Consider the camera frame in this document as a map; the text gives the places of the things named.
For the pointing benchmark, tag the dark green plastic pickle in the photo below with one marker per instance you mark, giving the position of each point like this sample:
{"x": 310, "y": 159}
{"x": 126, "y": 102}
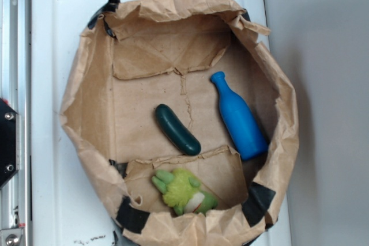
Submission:
{"x": 176, "y": 132}

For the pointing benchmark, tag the brown paper lined bin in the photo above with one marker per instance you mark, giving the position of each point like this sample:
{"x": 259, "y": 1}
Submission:
{"x": 136, "y": 55}

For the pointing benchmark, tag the green plush toy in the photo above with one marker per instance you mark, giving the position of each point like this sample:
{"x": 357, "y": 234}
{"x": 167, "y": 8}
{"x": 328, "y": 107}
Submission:
{"x": 181, "y": 191}

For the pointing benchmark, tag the blue plastic bottle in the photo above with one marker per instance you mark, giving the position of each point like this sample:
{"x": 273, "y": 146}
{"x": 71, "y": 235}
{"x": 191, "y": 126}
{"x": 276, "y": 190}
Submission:
{"x": 239, "y": 120}

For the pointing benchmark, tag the aluminium frame rail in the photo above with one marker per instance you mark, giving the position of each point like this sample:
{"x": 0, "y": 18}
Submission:
{"x": 16, "y": 207}

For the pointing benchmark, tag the white plastic container lid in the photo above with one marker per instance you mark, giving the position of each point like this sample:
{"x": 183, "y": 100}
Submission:
{"x": 65, "y": 207}

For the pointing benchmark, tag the black mounting bracket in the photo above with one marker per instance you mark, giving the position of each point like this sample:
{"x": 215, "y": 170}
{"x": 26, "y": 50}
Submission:
{"x": 9, "y": 136}

